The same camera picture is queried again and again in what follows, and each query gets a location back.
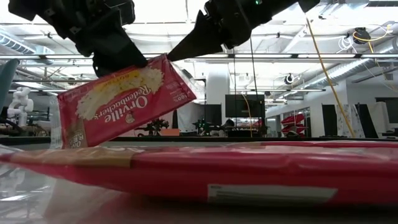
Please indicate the wooden workbench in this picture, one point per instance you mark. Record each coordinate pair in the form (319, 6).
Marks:
(31, 129)

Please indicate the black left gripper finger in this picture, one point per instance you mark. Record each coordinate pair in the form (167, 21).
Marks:
(118, 59)

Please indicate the silver ventilation duct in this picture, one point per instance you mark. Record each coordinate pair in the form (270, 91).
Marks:
(351, 70)

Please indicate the long ceiling light bar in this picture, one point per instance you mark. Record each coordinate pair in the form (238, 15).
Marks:
(280, 56)

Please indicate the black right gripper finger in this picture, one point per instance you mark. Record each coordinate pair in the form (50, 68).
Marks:
(202, 40)

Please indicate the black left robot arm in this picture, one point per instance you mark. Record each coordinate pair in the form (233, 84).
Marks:
(28, 7)

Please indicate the red shelf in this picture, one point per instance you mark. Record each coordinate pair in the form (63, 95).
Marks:
(293, 119)

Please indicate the black green-lit equipment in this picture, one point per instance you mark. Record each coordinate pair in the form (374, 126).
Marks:
(214, 119)

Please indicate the person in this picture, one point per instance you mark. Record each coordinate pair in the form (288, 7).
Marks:
(229, 123)

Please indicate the dark wall screen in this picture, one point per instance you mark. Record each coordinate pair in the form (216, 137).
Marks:
(393, 109)

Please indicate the plain white panel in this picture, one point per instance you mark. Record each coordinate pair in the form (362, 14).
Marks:
(380, 118)

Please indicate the black wall monitor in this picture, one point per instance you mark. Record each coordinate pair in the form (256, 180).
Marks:
(245, 105)

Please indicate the ribbed grey ceiling duct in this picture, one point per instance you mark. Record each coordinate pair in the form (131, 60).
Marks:
(15, 45)

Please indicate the dark background robot arm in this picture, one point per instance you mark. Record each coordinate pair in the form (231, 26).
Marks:
(155, 126)

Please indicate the white robot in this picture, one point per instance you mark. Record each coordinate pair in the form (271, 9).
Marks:
(20, 105)

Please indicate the white patterned panel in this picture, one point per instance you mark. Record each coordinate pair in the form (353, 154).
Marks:
(356, 118)

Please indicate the white backdrop cloth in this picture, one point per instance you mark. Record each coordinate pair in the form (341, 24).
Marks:
(189, 119)

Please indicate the red Orville popcorn bag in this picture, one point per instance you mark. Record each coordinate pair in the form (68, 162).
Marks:
(124, 102)
(217, 171)
(311, 144)

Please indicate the black standing panel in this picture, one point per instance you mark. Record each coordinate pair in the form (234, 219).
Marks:
(367, 119)
(329, 119)

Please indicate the orange box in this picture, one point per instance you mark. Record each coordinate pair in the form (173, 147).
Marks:
(170, 132)

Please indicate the white structural column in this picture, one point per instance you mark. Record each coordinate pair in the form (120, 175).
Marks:
(217, 84)

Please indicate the teal plastic basket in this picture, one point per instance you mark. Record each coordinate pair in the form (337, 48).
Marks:
(7, 77)

